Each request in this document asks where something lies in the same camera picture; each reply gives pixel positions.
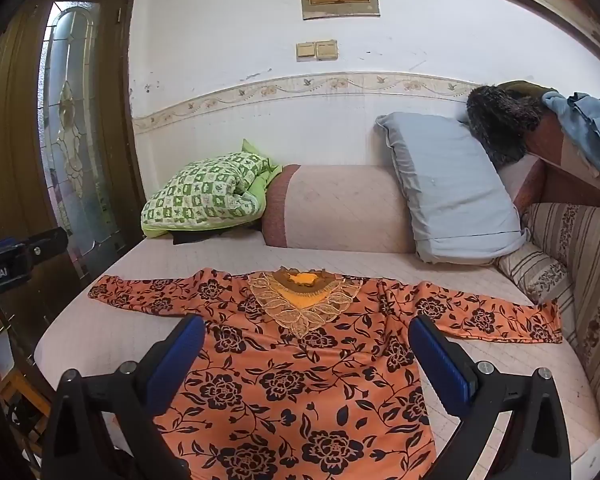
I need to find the green checkered pillow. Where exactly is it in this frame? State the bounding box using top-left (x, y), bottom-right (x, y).
top-left (140, 139), bottom-right (284, 239)

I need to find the striped backrest cushion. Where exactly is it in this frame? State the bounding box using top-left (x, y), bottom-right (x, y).
top-left (522, 201), bottom-right (600, 433)

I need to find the brown door with glass pane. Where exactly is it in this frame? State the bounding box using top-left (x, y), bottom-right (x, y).
top-left (0, 0), bottom-right (147, 331)

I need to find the orange black floral blouse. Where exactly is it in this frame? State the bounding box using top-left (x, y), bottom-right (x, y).
top-left (87, 266), bottom-right (565, 480)

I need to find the wooden stool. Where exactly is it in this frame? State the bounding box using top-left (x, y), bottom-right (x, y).
top-left (0, 367), bottom-right (53, 423)

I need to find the dark furry item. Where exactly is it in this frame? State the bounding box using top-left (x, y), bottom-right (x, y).
top-left (466, 85), bottom-right (548, 168)

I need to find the olive cloth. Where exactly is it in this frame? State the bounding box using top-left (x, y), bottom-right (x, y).
top-left (497, 80), bottom-right (561, 106)

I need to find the grey-blue pillow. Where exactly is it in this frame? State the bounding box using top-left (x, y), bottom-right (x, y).
top-left (375, 111), bottom-right (531, 265)

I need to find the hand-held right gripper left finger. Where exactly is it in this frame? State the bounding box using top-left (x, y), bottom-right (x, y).
top-left (42, 316), bottom-right (207, 480)

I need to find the blue cloth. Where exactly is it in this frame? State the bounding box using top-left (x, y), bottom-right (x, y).
top-left (540, 91), bottom-right (600, 175)

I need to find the small striped floral cushion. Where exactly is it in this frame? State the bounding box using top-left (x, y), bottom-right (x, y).
top-left (495, 240), bottom-right (576, 306)

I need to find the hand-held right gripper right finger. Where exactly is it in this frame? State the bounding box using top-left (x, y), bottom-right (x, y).
top-left (409, 315), bottom-right (586, 480)

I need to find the pink bolster cushion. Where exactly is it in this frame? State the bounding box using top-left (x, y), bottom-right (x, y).
top-left (260, 162), bottom-right (418, 256)

